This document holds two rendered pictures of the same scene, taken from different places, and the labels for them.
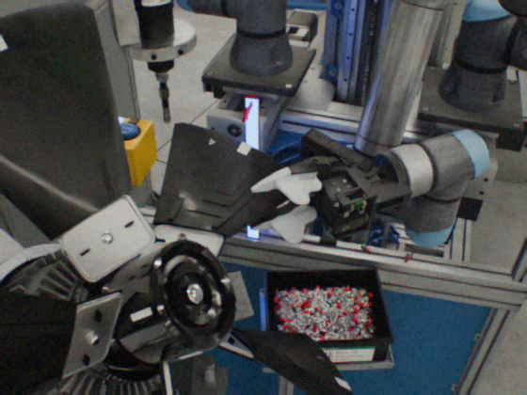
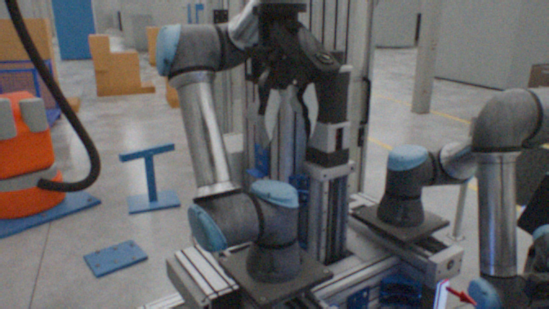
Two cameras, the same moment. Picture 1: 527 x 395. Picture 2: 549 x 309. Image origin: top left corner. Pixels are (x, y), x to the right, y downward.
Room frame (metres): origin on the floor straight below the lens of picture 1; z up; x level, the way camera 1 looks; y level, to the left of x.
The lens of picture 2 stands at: (0.67, 0.71, 1.67)
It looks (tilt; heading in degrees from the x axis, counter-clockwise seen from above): 19 degrees down; 309
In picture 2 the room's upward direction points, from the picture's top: straight up
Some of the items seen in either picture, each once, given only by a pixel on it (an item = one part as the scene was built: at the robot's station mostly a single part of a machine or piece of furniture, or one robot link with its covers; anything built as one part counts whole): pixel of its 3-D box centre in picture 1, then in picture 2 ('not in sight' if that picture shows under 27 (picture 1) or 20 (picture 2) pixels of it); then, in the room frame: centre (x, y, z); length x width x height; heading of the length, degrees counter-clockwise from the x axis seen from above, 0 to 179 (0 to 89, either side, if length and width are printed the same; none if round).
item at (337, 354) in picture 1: (324, 315); not in sight; (0.64, -0.12, 0.85); 0.22 x 0.17 x 0.07; 91
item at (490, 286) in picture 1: (302, 255); not in sight; (0.81, -0.09, 0.82); 0.90 x 0.04 x 0.08; 77
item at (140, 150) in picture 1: (109, 150); not in sight; (0.90, 0.30, 1.02); 0.16 x 0.10 x 0.11; 77
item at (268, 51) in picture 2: not in sight; (278, 46); (1.06, 0.21, 1.62); 0.09 x 0.08 x 0.12; 167
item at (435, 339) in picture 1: (295, 355); not in sight; (0.81, -0.09, 0.45); 0.82 x 0.02 x 0.66; 77
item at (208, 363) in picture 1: (209, 371); not in sight; (0.44, 0.07, 0.96); 0.02 x 0.02 x 0.06
